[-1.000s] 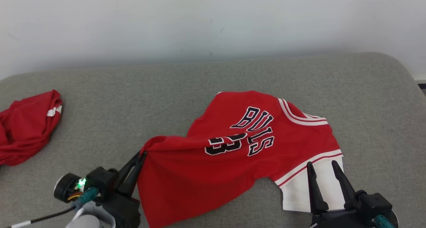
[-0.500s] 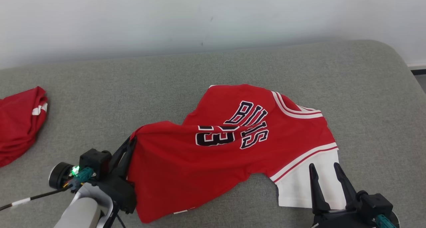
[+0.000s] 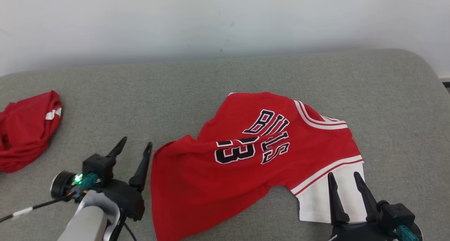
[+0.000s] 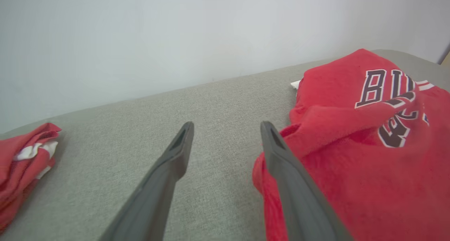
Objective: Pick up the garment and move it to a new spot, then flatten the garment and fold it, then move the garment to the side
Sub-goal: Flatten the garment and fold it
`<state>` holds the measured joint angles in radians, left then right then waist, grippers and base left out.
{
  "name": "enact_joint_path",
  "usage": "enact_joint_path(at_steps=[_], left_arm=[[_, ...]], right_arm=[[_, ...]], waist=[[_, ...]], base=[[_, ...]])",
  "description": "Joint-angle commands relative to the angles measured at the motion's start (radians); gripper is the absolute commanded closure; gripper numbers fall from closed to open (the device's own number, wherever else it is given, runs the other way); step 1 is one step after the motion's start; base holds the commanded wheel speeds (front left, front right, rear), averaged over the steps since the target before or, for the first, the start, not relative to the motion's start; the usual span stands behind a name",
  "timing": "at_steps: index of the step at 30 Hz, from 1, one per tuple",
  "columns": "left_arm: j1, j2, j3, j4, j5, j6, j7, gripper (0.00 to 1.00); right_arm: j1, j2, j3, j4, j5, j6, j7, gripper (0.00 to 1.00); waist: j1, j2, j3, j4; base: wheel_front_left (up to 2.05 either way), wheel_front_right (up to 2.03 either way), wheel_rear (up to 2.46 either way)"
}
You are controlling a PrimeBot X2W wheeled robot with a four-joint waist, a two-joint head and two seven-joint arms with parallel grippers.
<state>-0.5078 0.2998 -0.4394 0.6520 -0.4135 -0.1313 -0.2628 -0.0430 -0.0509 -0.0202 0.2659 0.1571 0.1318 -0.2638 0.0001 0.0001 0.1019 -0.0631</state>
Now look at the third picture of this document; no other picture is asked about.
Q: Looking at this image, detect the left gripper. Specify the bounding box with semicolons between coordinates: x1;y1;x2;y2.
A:
97;137;153;221

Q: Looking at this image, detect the left camera cable teal plug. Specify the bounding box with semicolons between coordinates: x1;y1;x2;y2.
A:
0;173;99;223

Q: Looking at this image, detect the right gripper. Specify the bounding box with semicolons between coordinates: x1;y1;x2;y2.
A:
328;171;399;241

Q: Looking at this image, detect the red shorts white trim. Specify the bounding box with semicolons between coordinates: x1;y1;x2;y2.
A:
0;90;63;173

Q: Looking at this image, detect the red basketball jersey number 23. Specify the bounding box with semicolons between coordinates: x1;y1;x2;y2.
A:
150;91;366;241

